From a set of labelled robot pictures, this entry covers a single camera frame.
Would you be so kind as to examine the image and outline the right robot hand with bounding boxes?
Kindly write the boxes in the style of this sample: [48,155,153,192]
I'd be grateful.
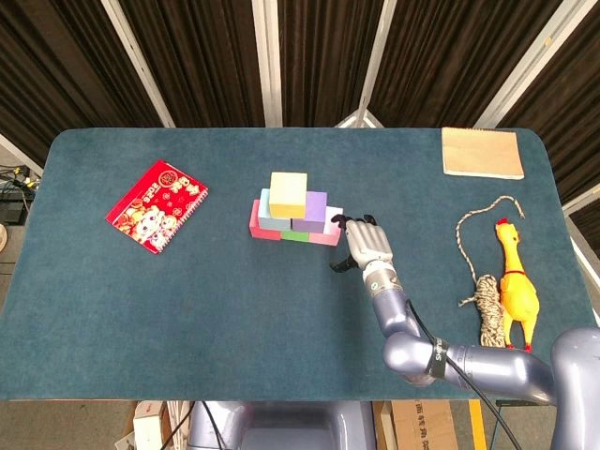
[329,213,395,274]

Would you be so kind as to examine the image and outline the pink foam cube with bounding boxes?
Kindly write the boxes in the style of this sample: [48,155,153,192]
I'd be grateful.
[307,205,345,248]

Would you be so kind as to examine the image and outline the purple block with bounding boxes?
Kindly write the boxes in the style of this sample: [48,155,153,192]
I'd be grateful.
[290,190,328,234]

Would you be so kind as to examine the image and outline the yellow block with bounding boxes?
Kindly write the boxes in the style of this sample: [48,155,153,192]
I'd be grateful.
[268,172,309,219]

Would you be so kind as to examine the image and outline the light blue block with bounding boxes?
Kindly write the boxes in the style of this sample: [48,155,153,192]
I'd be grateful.
[257,187,293,232]

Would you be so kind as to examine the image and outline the pink block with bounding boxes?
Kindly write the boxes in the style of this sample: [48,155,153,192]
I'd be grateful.
[247,199,282,241]

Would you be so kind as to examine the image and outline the brown kraft paper notepad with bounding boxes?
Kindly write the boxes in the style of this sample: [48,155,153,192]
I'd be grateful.
[441,127,526,181]

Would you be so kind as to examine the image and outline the yellow rubber chicken toy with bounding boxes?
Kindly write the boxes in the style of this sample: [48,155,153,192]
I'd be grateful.
[494,217,541,353]

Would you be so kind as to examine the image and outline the brown cardboard box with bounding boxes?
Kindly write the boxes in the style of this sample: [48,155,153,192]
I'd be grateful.
[391,400,458,450]

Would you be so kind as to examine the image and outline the blue-gray robot torso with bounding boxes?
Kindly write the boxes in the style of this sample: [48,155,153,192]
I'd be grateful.
[189,400,376,450]

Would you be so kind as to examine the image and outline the red spiral cartoon notebook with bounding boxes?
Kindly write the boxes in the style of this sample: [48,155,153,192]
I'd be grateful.
[104,158,209,255]

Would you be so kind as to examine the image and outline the dark brown pleated curtain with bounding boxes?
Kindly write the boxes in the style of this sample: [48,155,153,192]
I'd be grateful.
[0,0,600,235]

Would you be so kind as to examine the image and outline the teal felt table cover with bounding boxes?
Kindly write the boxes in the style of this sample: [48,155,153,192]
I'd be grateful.
[0,127,600,402]

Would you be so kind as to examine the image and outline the white cardboard box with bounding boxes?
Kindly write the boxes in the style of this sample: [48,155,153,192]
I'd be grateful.
[132,400,171,450]

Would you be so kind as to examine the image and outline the black velcro cable strap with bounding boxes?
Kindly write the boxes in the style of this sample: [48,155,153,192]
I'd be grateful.
[425,337,451,379]

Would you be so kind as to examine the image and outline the braided beige rope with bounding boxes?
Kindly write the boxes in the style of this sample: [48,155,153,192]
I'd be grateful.
[455,195,526,349]

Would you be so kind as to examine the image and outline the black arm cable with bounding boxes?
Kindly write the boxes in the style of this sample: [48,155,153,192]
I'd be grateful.
[405,299,524,450]

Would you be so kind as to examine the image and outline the white partition frame post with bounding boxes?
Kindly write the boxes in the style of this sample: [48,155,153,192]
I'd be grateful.
[561,185,600,215]
[100,0,176,128]
[333,0,399,128]
[0,134,44,177]
[251,0,284,128]
[472,0,590,128]

